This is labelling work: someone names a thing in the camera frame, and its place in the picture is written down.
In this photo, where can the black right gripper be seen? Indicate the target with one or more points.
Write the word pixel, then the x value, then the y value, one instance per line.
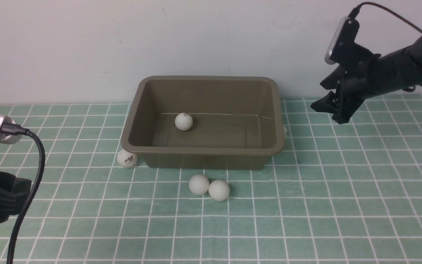
pixel 353 81

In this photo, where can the olive green plastic bin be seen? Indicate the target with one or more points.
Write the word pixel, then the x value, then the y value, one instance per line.
pixel 237 122

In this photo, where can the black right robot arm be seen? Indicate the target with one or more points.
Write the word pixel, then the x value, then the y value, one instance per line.
pixel 399 70

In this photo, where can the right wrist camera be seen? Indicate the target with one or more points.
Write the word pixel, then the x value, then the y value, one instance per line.
pixel 343 41

